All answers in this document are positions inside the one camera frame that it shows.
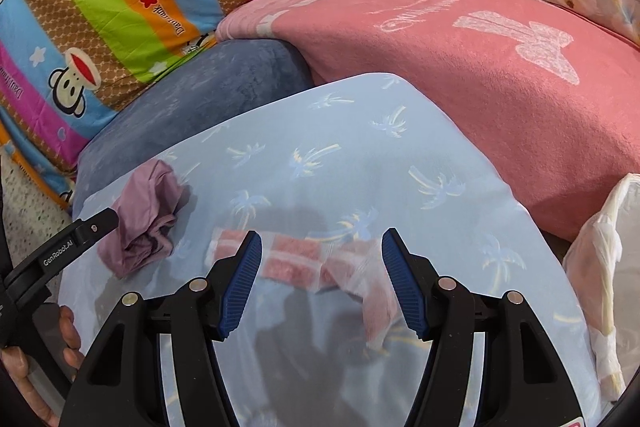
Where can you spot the white lined trash bin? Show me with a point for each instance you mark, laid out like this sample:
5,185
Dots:
603,266

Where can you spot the colourful monkey print quilt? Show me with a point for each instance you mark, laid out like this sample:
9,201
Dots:
68,67

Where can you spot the purple wrapper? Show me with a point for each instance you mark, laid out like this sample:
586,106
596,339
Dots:
146,210

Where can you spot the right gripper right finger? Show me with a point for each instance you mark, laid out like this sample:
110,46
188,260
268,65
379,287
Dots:
524,382

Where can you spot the pink towel blanket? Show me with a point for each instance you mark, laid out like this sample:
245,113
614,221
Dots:
549,97

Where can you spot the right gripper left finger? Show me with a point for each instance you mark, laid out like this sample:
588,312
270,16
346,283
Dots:
120,382

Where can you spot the person's left hand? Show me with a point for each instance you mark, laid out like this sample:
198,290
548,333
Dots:
25,373

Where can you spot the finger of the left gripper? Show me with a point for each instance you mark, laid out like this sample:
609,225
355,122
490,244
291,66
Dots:
55,251

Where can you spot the dark blue pillow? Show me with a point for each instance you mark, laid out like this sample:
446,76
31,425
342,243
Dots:
220,83

